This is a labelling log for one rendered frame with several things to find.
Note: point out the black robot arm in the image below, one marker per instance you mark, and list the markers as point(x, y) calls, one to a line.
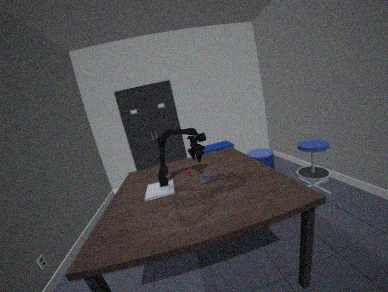
point(163, 170)

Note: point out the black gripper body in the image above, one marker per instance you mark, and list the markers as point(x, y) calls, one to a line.
point(194, 148)

